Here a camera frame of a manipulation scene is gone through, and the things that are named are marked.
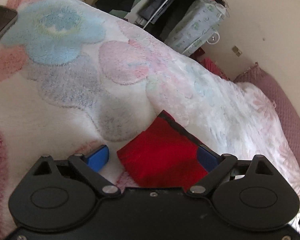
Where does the red shirt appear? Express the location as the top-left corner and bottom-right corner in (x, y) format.
(117, 111), (208, 190)

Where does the white clothes rack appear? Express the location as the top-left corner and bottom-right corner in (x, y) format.
(139, 0), (173, 30)

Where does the floral fleece blanket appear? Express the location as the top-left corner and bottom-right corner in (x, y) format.
(0, 0), (300, 239)

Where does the mauve quilted bedspread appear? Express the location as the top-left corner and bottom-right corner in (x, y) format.
(199, 57), (300, 181)

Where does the small white fan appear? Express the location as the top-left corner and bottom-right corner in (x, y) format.
(207, 31), (220, 45)

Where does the light blue patterned storage bag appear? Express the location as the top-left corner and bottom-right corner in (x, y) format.
(164, 0), (228, 56)

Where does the wall socket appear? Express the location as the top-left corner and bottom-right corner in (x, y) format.
(232, 46), (242, 57)

